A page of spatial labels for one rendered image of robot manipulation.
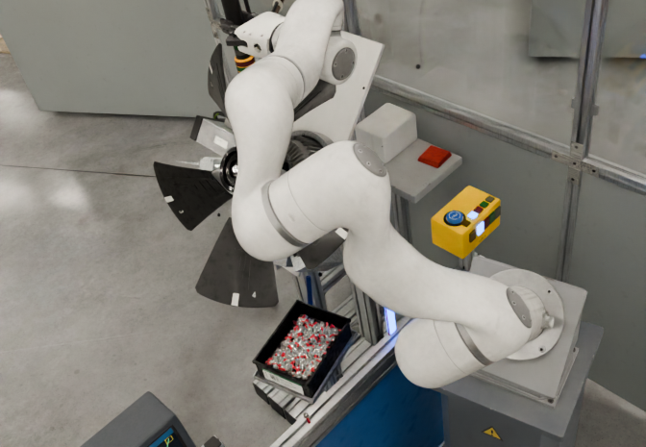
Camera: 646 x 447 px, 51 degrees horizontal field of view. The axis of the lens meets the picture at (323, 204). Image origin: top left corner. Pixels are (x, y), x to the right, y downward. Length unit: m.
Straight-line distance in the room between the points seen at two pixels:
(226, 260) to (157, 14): 2.35
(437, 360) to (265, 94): 0.51
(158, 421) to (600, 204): 1.37
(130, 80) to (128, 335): 1.74
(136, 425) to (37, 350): 2.07
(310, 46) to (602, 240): 1.28
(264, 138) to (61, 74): 3.71
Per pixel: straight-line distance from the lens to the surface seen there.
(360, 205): 0.87
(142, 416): 1.29
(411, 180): 2.17
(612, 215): 2.09
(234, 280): 1.80
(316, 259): 1.58
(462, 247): 1.71
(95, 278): 3.49
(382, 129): 2.21
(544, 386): 1.53
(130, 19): 4.05
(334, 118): 1.91
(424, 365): 1.14
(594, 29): 1.80
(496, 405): 1.56
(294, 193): 0.88
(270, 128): 0.91
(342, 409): 1.70
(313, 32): 1.17
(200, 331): 3.04
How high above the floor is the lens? 2.26
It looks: 41 degrees down
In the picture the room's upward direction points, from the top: 12 degrees counter-clockwise
